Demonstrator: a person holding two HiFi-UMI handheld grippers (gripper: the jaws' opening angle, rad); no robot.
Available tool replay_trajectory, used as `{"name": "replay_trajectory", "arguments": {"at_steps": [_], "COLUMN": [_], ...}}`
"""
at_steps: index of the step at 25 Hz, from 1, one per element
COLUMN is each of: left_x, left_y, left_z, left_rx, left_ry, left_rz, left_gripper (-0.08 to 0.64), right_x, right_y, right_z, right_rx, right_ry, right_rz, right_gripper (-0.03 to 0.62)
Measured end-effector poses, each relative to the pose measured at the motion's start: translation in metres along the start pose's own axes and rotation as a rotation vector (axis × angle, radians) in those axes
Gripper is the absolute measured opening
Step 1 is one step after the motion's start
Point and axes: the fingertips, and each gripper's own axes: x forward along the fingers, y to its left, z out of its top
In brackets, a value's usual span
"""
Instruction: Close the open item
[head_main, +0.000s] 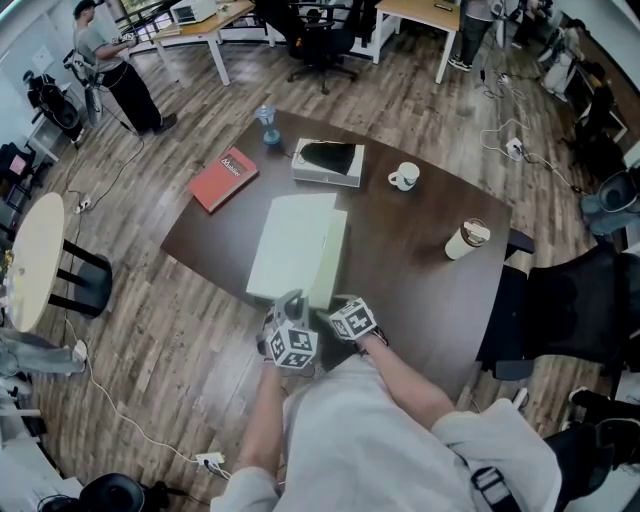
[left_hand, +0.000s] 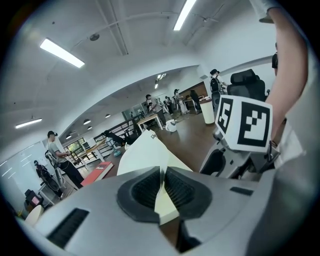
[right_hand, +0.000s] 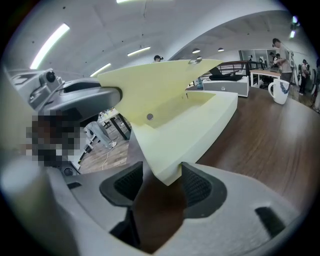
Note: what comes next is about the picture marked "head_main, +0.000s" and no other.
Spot long wooden desk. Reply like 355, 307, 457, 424
151, 0, 257, 87

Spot person's light grey shirt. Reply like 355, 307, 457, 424
209, 354, 564, 512

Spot long white cable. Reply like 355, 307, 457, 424
63, 318, 202, 462

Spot round beige table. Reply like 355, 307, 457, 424
9, 192, 114, 334

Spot person's dark trousers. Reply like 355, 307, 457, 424
316, 324, 362, 372

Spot white cardboard box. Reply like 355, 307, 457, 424
290, 137, 367, 189

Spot white mug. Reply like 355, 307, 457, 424
387, 160, 422, 193

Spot white tumbler with lid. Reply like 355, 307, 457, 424
443, 217, 492, 262

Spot clear water bottle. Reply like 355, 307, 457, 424
254, 103, 283, 147

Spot black round plastic shell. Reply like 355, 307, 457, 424
78, 471, 148, 512

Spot black chair with pink sheet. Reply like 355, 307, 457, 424
0, 141, 39, 199

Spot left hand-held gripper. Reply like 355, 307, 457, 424
255, 289, 320, 378

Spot black shoulder strap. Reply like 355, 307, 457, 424
469, 466, 522, 512

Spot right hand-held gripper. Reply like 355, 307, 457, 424
315, 294, 389, 352

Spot person's left forearm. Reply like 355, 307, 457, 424
239, 366, 287, 482

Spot person's right forearm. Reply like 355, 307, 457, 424
356, 334, 457, 432

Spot black cloth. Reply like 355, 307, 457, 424
299, 140, 358, 177

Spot white side table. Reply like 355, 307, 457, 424
24, 111, 62, 164

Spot white countertop oven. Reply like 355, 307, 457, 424
169, 0, 219, 27

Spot square wooden desk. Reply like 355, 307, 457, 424
371, 0, 462, 86

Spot black swivel chair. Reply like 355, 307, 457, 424
254, 0, 359, 97

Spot pale green file box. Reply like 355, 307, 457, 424
245, 191, 349, 312

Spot red book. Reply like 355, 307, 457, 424
186, 145, 261, 215

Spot black mesh office chair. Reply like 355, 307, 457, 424
476, 228, 640, 382
544, 416, 640, 512

